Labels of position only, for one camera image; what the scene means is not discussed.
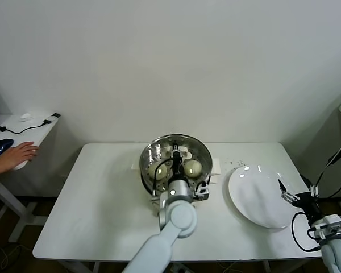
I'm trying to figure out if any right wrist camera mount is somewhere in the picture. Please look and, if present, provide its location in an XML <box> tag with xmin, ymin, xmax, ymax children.
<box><xmin>309</xmin><ymin>214</ymin><xmax>341</xmax><ymax>241</ymax></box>

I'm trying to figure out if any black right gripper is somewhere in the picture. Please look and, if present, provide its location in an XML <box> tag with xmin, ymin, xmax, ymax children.
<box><xmin>277</xmin><ymin>173</ymin><xmax>322</xmax><ymax>218</ymax></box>

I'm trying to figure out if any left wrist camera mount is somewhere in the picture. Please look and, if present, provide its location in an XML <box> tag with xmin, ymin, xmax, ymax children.
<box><xmin>193</xmin><ymin>181</ymin><xmax>211</xmax><ymax>202</ymax></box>

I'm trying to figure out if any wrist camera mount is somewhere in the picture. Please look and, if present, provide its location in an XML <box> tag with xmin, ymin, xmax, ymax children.
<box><xmin>309</xmin><ymin>214</ymin><xmax>341</xmax><ymax>241</ymax></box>
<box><xmin>193</xmin><ymin>181</ymin><xmax>211</xmax><ymax>202</ymax></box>

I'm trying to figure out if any white side desk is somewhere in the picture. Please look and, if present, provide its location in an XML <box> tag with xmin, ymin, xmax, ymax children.
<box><xmin>0</xmin><ymin>113</ymin><xmax>61</xmax><ymax>242</ymax></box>

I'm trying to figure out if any perforated steel steamer basket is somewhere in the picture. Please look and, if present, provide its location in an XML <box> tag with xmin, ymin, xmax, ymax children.
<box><xmin>139</xmin><ymin>133</ymin><xmax>214</xmax><ymax>197</ymax></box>

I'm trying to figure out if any black cable with adapter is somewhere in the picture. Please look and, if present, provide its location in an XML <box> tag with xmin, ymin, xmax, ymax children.
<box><xmin>0</xmin><ymin>113</ymin><xmax>62</xmax><ymax>134</ymax></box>

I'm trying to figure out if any white steamed baozi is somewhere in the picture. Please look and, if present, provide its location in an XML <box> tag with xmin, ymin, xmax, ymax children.
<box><xmin>184</xmin><ymin>160</ymin><xmax>203</xmax><ymax>177</ymax></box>
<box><xmin>147</xmin><ymin>164</ymin><xmax>168</xmax><ymax>180</ymax></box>

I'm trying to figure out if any white round plate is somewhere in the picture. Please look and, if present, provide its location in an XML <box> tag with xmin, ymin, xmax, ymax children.
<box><xmin>224</xmin><ymin>164</ymin><xmax>291</xmax><ymax>230</ymax></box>

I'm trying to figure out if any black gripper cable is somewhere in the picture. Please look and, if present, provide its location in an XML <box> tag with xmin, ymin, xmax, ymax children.
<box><xmin>290</xmin><ymin>212</ymin><xmax>322</xmax><ymax>252</ymax></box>
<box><xmin>151</xmin><ymin>158</ymin><xmax>174</xmax><ymax>198</ymax></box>

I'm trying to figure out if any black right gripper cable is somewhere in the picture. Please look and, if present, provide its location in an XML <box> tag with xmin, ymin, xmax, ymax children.
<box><xmin>290</xmin><ymin>212</ymin><xmax>322</xmax><ymax>252</ymax></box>

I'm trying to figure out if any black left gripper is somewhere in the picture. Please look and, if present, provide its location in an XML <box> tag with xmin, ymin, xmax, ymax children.
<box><xmin>170</xmin><ymin>140</ymin><xmax>188</xmax><ymax>182</ymax></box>

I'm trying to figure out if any white electric cooking pot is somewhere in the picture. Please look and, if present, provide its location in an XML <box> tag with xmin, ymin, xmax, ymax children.
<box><xmin>130</xmin><ymin>156</ymin><xmax>223</xmax><ymax>218</ymax></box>

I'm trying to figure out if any glass lid with white handle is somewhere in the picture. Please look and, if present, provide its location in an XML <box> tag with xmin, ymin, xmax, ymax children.
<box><xmin>139</xmin><ymin>133</ymin><xmax>213</xmax><ymax>194</ymax></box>

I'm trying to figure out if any black computer mouse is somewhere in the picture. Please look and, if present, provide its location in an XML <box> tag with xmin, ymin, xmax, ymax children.
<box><xmin>0</xmin><ymin>138</ymin><xmax>14</xmax><ymax>156</ymax></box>

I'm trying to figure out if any person bare hand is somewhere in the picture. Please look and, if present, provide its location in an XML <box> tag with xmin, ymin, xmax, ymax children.
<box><xmin>0</xmin><ymin>141</ymin><xmax>39</xmax><ymax>171</ymax></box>

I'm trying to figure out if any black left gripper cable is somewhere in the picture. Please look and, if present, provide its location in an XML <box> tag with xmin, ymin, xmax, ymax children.
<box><xmin>151</xmin><ymin>158</ymin><xmax>174</xmax><ymax>198</ymax></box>

